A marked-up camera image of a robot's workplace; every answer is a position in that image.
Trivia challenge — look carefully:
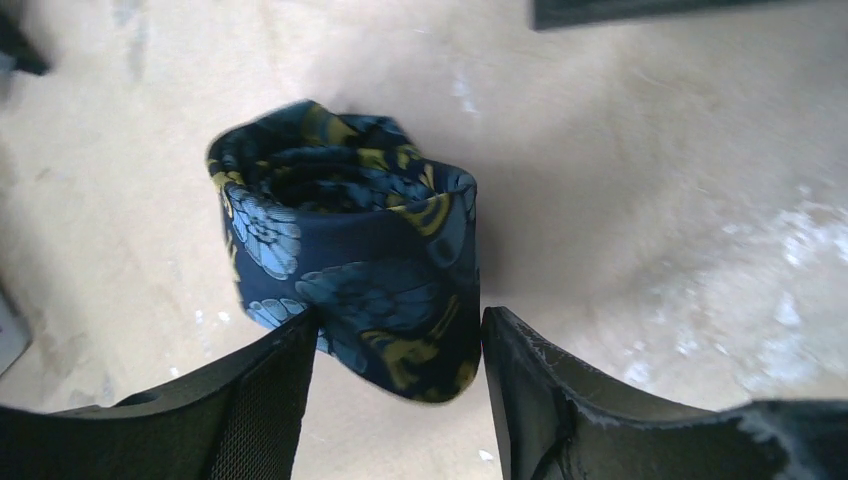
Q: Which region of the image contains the white plastic basket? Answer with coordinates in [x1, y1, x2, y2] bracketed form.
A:
[0, 288, 32, 375]

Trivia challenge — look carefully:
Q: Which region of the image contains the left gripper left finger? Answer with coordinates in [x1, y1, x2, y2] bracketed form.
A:
[1, 311, 318, 479]

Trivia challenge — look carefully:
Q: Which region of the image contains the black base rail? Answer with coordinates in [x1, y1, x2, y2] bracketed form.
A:
[529, 0, 810, 32]

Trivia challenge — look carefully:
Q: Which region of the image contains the blue floral necktie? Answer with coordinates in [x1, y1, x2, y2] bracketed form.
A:
[206, 100, 482, 404]

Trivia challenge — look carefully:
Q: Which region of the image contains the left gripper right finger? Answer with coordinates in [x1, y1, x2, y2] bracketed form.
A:
[482, 307, 847, 480]

